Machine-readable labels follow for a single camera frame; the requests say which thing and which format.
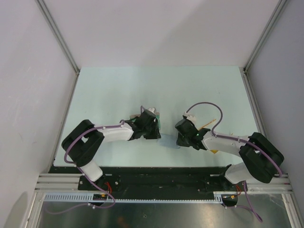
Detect grey glasses case green lining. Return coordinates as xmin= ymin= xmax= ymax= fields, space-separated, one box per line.
xmin=129 ymin=111 xmax=162 ymax=133

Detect light blue cleaning cloth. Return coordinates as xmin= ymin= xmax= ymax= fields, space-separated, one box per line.
xmin=157 ymin=134 xmax=180 ymax=149

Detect yellow sunglasses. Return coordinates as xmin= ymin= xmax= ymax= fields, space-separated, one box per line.
xmin=200 ymin=119 xmax=218 ymax=154

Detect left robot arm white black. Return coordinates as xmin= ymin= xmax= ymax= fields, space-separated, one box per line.
xmin=61 ymin=107 xmax=161 ymax=190

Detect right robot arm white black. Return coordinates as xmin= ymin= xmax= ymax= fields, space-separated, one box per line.
xmin=175 ymin=118 xmax=284 ymax=190

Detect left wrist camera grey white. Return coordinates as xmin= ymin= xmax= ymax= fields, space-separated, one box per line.
xmin=147 ymin=107 xmax=159 ymax=116

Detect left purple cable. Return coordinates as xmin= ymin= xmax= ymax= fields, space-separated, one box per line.
xmin=45 ymin=105 xmax=148 ymax=215

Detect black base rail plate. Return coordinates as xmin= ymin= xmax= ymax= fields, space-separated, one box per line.
xmin=48 ymin=166 xmax=248 ymax=200

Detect white slotted cable duct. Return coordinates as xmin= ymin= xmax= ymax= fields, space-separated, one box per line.
xmin=44 ymin=192 xmax=223 ymax=204

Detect right aluminium side rail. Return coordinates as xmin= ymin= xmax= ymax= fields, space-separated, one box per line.
xmin=239 ymin=67 xmax=267 ymax=137

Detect aluminium frame crossbar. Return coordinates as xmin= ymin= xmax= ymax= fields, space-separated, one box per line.
xmin=35 ymin=173 xmax=293 ymax=194

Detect right aluminium frame post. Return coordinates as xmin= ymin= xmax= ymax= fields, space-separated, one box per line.
xmin=243 ymin=0 xmax=290 ymax=72

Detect aluminium frame post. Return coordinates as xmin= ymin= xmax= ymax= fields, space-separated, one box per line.
xmin=243 ymin=0 xmax=290 ymax=72
xmin=35 ymin=0 xmax=80 ymax=76

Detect left aluminium frame post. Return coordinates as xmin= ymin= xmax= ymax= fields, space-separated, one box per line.
xmin=35 ymin=0 xmax=80 ymax=76

